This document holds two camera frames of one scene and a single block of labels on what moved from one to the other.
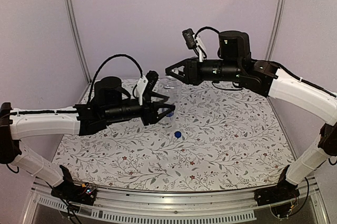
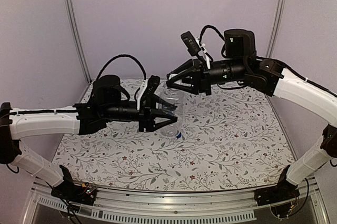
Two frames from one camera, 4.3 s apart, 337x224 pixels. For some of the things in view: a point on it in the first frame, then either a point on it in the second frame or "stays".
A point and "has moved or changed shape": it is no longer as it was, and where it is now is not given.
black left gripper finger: (169, 109) to (157, 122)
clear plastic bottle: (172, 88) has moved or changed shape
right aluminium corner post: (278, 15) stays
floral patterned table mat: (223, 139) stays
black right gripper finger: (182, 63) to (186, 65)
